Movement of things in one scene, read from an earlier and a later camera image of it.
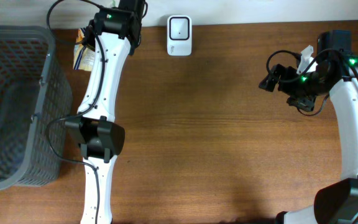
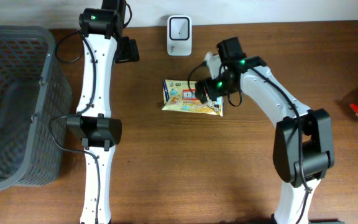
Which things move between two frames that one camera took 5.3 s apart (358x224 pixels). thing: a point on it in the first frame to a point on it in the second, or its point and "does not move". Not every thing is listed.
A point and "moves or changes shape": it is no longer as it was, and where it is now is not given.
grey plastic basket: [25, 85] does not move
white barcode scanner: [179, 35] does not move
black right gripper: [286, 73] to [214, 91]
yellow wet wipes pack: [84, 56] moves or changes shape
